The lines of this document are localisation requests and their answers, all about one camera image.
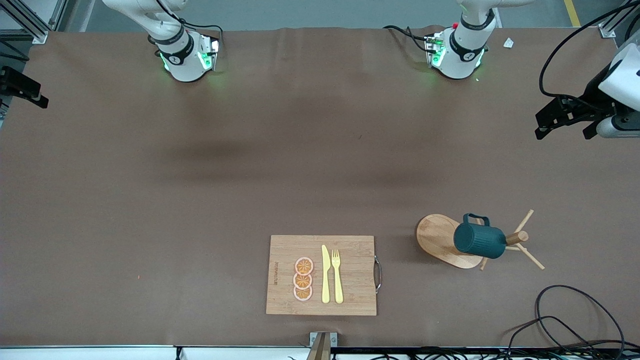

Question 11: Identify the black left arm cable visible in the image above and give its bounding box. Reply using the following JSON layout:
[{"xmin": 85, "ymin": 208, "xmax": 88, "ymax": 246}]
[{"xmin": 538, "ymin": 1, "xmax": 637, "ymax": 99}]

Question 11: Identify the black base cable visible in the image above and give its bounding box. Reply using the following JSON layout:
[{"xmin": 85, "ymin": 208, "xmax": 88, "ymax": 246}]
[
  {"xmin": 383, "ymin": 24, "xmax": 432, "ymax": 54},
  {"xmin": 170, "ymin": 19, "xmax": 224, "ymax": 40}
]

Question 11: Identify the yellow plastic knife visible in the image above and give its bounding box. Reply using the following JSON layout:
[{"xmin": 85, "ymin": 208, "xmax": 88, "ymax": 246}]
[{"xmin": 321, "ymin": 244, "xmax": 332, "ymax": 304}]

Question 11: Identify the black right base cable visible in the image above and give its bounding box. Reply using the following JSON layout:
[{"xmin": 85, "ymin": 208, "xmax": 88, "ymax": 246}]
[{"xmin": 170, "ymin": 19, "xmax": 224, "ymax": 40}]

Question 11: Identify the white table edge rail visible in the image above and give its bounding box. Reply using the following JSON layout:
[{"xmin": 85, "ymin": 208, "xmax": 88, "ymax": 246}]
[{"xmin": 0, "ymin": 345, "xmax": 312, "ymax": 360}]

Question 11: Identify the black left base cable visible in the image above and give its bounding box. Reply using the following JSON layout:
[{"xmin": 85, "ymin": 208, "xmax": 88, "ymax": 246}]
[{"xmin": 383, "ymin": 24, "xmax": 432, "ymax": 54}]

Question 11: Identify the bamboo cutting board with handle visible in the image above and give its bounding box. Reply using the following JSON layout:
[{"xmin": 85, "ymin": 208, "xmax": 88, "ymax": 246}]
[{"xmin": 265, "ymin": 235, "xmax": 383, "ymax": 317}]

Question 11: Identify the aluminium frame profile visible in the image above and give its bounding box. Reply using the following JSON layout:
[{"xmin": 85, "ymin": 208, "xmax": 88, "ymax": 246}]
[
  {"xmin": 598, "ymin": 0, "xmax": 640, "ymax": 40},
  {"xmin": 0, "ymin": 0, "xmax": 69, "ymax": 45}
]

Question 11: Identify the yellow plastic fork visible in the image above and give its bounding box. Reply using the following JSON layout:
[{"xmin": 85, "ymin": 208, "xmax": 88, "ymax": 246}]
[{"xmin": 331, "ymin": 249, "xmax": 345, "ymax": 305}]

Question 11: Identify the metal bracket with wooden bar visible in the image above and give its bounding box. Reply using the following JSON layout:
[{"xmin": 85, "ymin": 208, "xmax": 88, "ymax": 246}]
[{"xmin": 309, "ymin": 331, "xmax": 338, "ymax": 360}]

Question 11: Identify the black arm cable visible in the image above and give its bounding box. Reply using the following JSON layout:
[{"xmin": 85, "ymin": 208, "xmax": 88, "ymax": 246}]
[
  {"xmin": 538, "ymin": 1, "xmax": 637, "ymax": 99},
  {"xmin": 0, "ymin": 39, "xmax": 32, "ymax": 64}
]

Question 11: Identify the black looped floor cable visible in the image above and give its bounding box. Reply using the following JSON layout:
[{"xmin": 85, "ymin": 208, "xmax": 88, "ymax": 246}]
[
  {"xmin": 506, "ymin": 315, "xmax": 603, "ymax": 360},
  {"xmin": 534, "ymin": 284, "xmax": 626, "ymax": 360}
]

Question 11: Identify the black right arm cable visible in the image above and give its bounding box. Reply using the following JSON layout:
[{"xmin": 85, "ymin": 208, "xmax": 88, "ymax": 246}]
[{"xmin": 0, "ymin": 39, "xmax": 32, "ymax": 64}]

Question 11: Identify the wooden mug tree stand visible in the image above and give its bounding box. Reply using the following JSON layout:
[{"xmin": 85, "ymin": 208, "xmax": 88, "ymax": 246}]
[{"xmin": 415, "ymin": 209, "xmax": 546, "ymax": 271}]

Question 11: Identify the dark green ribbed cup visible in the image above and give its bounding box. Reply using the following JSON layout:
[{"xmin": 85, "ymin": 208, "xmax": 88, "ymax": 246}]
[{"xmin": 453, "ymin": 213, "xmax": 507, "ymax": 260}]

